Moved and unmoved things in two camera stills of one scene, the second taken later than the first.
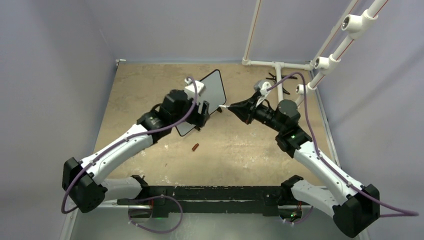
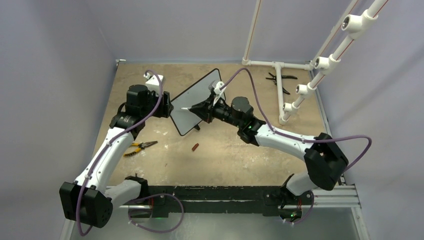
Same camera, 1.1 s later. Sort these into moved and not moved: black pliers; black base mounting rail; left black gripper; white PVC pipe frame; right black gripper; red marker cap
Moved: right black gripper; left black gripper
Not moved: red marker cap; white PVC pipe frame; black pliers; black base mounting rail
